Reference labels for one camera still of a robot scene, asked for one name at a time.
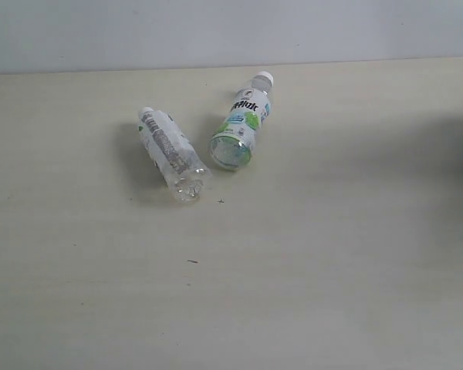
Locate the clear bottle green lime label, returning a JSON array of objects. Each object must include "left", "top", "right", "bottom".
[{"left": 209, "top": 71, "right": 274, "bottom": 171}]

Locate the clear bottle white text label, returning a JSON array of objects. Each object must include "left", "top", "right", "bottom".
[{"left": 138, "top": 107, "right": 211, "bottom": 202}]

